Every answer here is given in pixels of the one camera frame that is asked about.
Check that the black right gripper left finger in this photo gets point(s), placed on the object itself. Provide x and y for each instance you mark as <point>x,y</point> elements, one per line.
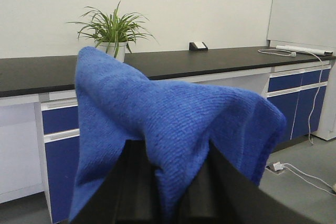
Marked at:
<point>128,194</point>

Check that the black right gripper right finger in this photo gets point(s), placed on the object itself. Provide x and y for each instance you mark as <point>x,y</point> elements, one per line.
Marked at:
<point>221,194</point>

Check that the blue microfiber cloth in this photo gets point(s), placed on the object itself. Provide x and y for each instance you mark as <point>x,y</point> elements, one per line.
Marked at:
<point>177,120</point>

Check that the floor socket with white plug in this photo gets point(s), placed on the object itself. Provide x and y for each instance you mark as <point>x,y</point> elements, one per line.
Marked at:
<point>279,167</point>

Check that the blue white lab cabinet bench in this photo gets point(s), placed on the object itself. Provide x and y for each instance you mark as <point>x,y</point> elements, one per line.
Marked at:
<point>39,123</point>

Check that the black white socket box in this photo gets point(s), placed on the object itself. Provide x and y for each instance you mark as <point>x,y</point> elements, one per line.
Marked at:
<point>197,46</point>

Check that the green potted plant white pot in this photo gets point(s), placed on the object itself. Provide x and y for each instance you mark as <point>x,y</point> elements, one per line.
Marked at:
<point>113,33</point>

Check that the white power strip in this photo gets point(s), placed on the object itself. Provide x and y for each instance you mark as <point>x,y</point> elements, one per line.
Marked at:
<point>317,52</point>

